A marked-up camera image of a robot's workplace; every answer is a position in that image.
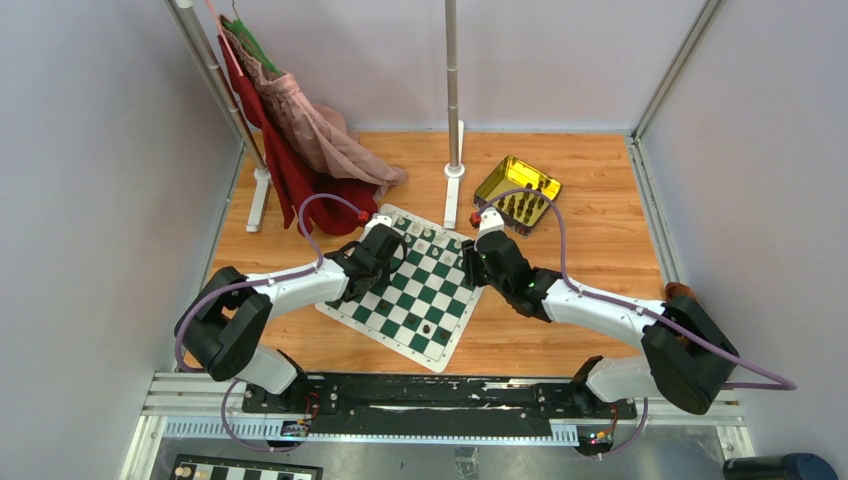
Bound pink cloth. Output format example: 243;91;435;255
217;15;408;199

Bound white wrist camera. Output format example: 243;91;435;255
476;207;505;240
363;214;393;236

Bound green white chess mat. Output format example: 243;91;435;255
315;204;482;373

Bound brown cloth at right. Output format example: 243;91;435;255
664;282;697;302

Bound left metal rack pole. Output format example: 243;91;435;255
164;0;272;233

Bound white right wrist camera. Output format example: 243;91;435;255
476;207;505;240

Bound metal rack pole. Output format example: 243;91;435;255
443;0;466;230
164;0;272;233

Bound yellow tin box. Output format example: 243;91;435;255
473;155;563;238

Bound green cloth on hanger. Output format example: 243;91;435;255
220;17;282;77

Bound centre metal rack pole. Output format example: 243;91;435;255
443;0;466;230

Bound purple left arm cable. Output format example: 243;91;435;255
173;192;371;454

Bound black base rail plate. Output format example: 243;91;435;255
241;372;637;438

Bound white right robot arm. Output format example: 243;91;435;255
461;231;738;418

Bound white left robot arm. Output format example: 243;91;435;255
175;224;406;413

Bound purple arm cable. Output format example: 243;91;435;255
173;192;371;454
468;186;799;460

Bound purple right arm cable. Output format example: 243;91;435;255
468;186;799;460

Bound red cloth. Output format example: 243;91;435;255
218;32;380;236

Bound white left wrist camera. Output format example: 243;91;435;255
363;214;393;236

